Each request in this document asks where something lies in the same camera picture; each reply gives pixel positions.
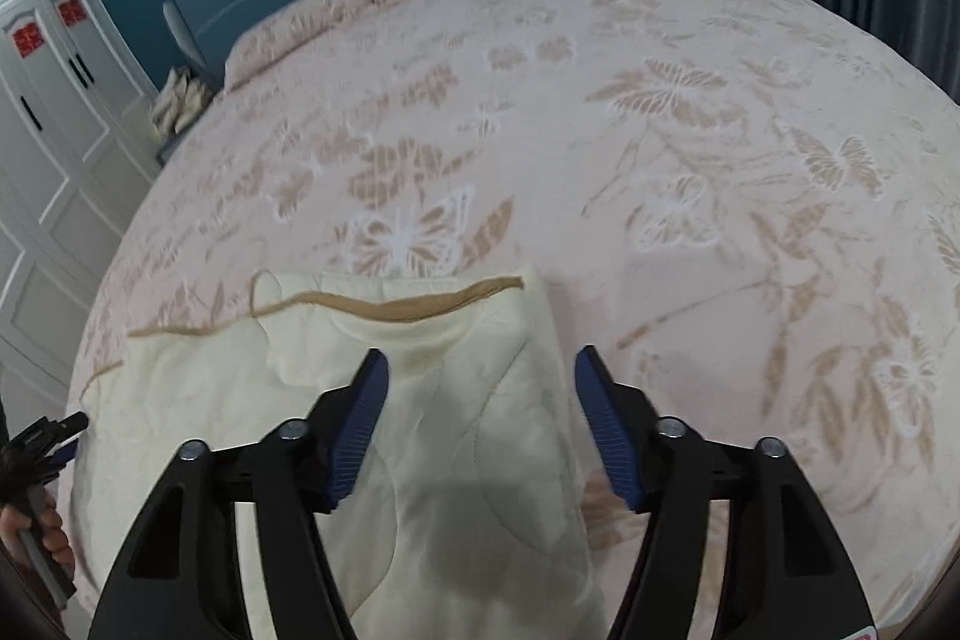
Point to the cream quilted jacket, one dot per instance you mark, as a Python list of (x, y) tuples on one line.
[(456, 497)]

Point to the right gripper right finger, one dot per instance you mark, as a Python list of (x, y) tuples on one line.
[(617, 418)]

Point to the white wardrobe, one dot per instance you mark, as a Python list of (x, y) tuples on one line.
[(77, 160)]

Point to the blue nightstand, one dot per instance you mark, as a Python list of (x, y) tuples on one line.
[(164, 154)]

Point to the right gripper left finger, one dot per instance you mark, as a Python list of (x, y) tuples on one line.
[(353, 414)]

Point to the stack of cream cloths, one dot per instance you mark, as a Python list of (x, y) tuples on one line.
[(184, 97)]

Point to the pink butterfly bedspread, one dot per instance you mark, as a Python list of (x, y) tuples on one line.
[(749, 207)]

